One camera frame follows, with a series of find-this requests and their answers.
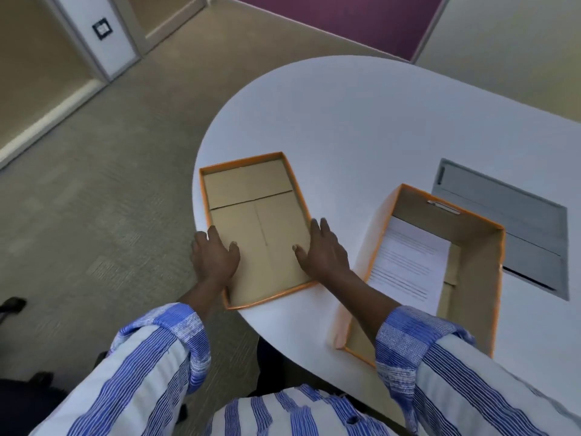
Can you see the person's right hand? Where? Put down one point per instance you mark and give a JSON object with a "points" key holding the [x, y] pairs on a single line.
{"points": [[326, 258]]}

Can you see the person's left hand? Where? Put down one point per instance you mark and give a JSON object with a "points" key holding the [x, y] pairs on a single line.
{"points": [[212, 262]]}

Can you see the person's right thumb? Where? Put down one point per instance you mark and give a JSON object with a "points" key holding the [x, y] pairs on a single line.
{"points": [[301, 254]]}

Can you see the person's right middle finger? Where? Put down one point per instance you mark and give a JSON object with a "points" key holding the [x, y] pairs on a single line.
{"points": [[325, 227]]}

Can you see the person's left thumb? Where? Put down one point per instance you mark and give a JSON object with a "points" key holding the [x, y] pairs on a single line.
{"points": [[234, 254]]}

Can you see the orange-edged cardboard box lid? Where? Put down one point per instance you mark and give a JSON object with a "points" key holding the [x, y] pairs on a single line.
{"points": [[258, 231]]}

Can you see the person's right forearm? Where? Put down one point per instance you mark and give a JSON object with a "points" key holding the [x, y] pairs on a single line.
{"points": [[358, 301]]}

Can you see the person's left forearm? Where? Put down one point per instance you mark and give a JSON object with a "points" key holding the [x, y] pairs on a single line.
{"points": [[204, 298]]}

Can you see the white printed paper sheet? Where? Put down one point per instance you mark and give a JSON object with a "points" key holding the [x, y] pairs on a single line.
{"points": [[408, 263]]}

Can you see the orange cardboard box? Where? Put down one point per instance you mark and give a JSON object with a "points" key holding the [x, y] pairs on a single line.
{"points": [[476, 276]]}

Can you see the blue white striped shirt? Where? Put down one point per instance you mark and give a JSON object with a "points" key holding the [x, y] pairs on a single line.
{"points": [[136, 381]]}

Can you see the black chair caster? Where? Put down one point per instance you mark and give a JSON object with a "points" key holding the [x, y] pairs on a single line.
{"points": [[11, 305]]}

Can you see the black office chair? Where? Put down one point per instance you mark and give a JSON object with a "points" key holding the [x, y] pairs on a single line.
{"points": [[27, 404]]}

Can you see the black square wall plate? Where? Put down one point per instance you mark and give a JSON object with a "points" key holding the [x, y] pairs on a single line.
{"points": [[102, 28]]}

